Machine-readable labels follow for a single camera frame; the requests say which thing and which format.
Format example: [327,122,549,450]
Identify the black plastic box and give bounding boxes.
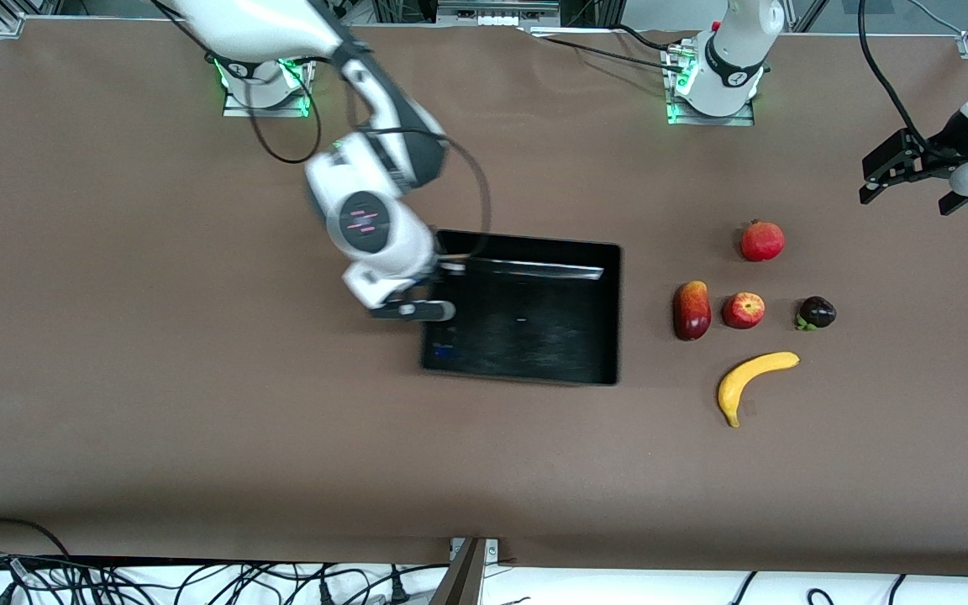
[419,229,623,387]

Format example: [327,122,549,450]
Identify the red apple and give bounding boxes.
[721,292,766,330]

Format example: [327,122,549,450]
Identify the yellow banana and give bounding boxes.
[718,351,801,429]

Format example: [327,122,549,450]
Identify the red pomegranate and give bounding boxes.
[739,218,787,263]

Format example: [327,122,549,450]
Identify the dark purple mangosteen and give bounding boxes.
[795,296,838,332]

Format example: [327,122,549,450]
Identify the red yellow mango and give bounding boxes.
[672,281,713,342]

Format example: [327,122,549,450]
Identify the white power strip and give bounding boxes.
[436,0,562,26]

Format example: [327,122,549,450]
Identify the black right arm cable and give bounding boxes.
[245,76,493,261]

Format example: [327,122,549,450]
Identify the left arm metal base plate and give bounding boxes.
[665,46,755,127]

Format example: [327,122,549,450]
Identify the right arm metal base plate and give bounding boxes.
[222,59,313,118]

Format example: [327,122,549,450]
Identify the silver metal bracket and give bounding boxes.
[449,538,500,562]

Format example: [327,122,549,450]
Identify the dark metal post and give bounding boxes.
[429,538,487,605]

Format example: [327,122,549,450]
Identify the black cable on table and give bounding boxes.
[534,24,687,72]

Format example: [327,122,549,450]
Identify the black looped cable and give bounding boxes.
[0,517,73,560]

